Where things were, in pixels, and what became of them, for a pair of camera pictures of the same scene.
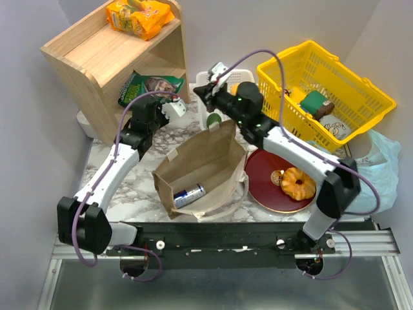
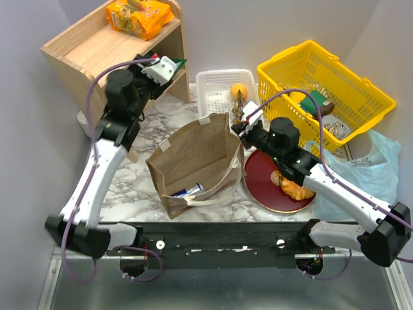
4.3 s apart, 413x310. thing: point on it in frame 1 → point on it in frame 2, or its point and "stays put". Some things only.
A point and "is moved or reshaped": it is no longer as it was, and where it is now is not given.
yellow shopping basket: (308, 93) stays put
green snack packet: (138, 84) is moved or reshaped
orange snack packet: (142, 17) stays put
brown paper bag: (215, 161) is moved or reshaped
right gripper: (206, 93) → (245, 137)
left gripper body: (161, 118) → (147, 84)
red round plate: (263, 179) stays put
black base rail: (228, 245) stays put
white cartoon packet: (337, 128) stays put
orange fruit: (233, 89) stays put
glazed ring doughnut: (306, 190) stays put
